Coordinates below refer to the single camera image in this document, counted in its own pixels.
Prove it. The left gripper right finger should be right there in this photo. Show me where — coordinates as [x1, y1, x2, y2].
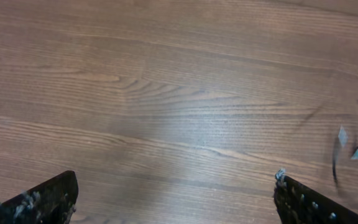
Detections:
[273, 169, 358, 224]

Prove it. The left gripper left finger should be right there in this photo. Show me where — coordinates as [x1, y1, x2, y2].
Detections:
[0, 170, 79, 224]

